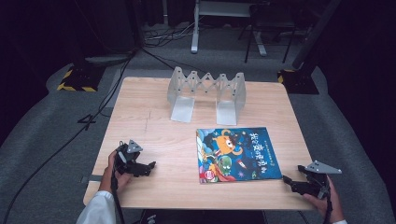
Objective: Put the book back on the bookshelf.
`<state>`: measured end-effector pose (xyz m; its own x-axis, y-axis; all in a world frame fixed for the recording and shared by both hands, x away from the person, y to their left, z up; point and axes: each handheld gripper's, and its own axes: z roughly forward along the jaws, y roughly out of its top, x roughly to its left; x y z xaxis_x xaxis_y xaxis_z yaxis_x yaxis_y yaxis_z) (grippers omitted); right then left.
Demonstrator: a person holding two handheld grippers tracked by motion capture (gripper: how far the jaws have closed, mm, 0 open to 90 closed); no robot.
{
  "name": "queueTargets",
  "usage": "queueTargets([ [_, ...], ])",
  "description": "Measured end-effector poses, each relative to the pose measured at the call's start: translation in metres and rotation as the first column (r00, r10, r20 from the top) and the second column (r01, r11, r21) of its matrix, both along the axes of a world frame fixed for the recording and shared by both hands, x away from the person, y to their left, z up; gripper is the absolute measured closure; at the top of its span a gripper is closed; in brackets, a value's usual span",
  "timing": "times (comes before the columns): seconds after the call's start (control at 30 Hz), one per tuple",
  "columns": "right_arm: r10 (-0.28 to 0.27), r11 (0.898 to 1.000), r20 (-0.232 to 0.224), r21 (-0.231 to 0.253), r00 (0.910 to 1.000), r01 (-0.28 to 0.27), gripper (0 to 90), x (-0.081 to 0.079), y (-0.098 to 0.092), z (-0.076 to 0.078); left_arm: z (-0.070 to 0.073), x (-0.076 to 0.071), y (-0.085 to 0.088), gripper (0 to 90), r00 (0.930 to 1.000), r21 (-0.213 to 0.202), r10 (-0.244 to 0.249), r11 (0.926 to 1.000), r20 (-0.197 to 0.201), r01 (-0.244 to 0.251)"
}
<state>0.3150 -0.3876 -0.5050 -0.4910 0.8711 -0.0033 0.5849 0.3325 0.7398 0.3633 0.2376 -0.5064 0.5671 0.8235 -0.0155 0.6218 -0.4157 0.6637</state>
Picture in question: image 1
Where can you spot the person's left hand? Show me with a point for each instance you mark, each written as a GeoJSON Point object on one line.
{"type": "Point", "coordinates": [120, 181]}

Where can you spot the white expandable book stand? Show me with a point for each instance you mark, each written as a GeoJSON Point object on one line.
{"type": "Point", "coordinates": [207, 93]}

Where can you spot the white desk frame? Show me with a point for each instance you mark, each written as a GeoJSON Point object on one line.
{"type": "Point", "coordinates": [195, 31]}

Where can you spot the person's right hand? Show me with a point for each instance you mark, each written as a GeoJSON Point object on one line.
{"type": "Point", "coordinates": [321, 203]}

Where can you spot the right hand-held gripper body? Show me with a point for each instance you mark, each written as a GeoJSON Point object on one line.
{"type": "Point", "coordinates": [316, 182]}

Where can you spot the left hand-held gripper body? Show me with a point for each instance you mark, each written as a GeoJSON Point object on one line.
{"type": "Point", "coordinates": [128, 160]}

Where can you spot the blue cartoon picture book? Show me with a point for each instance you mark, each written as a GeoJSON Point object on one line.
{"type": "Point", "coordinates": [238, 155]}

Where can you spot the dark slanted stand pole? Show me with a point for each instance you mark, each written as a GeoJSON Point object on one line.
{"type": "Point", "coordinates": [314, 34]}

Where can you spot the black chair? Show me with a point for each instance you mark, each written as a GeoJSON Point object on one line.
{"type": "Point", "coordinates": [267, 28]}

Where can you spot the black yellow striped stand base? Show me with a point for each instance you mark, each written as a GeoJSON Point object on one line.
{"type": "Point", "coordinates": [81, 79]}
{"type": "Point", "coordinates": [299, 82]}

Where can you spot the grey tape mark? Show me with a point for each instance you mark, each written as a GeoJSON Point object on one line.
{"type": "Point", "coordinates": [95, 178]}

